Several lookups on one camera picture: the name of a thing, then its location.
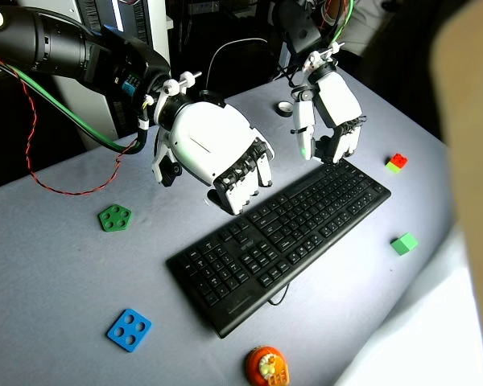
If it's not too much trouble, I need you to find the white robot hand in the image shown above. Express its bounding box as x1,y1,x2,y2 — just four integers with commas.
290,71,365,165
151,100,275,216

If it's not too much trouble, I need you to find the black computer keyboard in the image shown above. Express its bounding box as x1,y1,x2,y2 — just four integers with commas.
165,159,392,339

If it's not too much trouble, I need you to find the red and green toy brick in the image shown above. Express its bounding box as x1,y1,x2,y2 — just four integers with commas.
385,153,409,174

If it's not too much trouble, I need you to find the white equipment cabinet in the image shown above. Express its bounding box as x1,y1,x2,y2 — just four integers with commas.
50,0,175,150

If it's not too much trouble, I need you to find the green pentagon block with holes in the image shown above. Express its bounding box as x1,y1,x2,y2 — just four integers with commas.
97,203,134,233

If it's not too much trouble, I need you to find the beige panel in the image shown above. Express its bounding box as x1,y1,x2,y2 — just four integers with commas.
430,0,483,386

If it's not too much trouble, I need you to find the green cube block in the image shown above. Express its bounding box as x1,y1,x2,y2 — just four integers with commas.
390,232,419,257

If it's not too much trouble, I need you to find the grey table cloth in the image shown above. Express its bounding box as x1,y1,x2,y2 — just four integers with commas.
0,66,468,386

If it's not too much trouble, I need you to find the blue square block with holes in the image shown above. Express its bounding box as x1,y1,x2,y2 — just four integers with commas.
105,308,154,354

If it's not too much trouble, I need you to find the orange toy cake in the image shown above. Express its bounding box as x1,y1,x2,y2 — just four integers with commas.
244,346,291,386

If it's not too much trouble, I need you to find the green cable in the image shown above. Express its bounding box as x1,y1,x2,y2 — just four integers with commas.
0,59,142,154
330,0,356,46

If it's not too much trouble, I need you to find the thin white cable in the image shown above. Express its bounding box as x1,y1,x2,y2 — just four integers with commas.
206,38,273,92

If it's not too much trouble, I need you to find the black keyboard cable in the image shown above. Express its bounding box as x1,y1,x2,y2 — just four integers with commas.
267,283,291,306

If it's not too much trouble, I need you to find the red black twisted cable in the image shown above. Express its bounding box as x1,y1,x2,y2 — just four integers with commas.
0,55,140,197

